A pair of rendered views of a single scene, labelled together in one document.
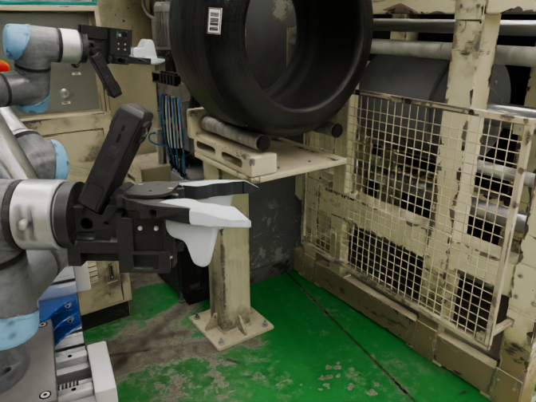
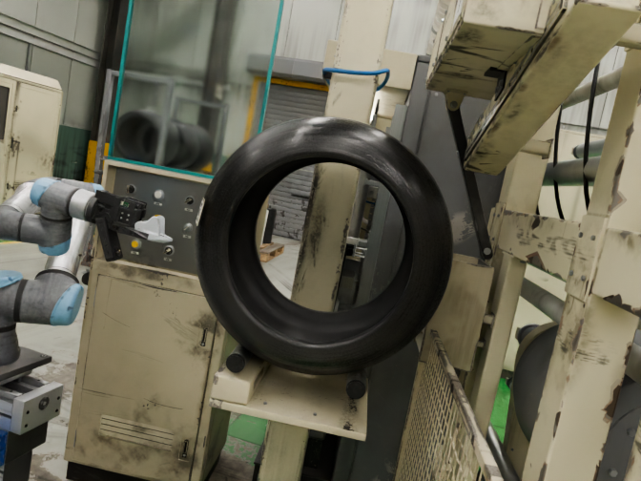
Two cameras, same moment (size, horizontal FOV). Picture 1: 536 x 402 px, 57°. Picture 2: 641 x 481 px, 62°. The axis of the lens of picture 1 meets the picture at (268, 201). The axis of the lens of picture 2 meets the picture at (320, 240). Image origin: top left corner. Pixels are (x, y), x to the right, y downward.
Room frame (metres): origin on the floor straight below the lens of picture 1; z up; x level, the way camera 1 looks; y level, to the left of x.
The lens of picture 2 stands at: (0.53, -0.84, 1.35)
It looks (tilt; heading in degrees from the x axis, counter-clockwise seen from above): 7 degrees down; 39
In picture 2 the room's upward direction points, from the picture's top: 11 degrees clockwise
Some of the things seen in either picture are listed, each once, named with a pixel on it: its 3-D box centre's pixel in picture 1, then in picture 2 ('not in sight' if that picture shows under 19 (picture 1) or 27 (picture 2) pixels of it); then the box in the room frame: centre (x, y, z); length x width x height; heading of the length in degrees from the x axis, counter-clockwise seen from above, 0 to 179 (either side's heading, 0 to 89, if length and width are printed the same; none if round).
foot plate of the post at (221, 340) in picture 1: (230, 319); not in sight; (1.77, 0.16, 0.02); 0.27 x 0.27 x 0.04; 35
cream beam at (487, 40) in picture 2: not in sight; (501, 39); (1.64, -0.32, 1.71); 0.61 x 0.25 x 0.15; 35
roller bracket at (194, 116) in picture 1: (239, 117); not in sight; (1.72, 0.10, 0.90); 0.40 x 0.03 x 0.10; 125
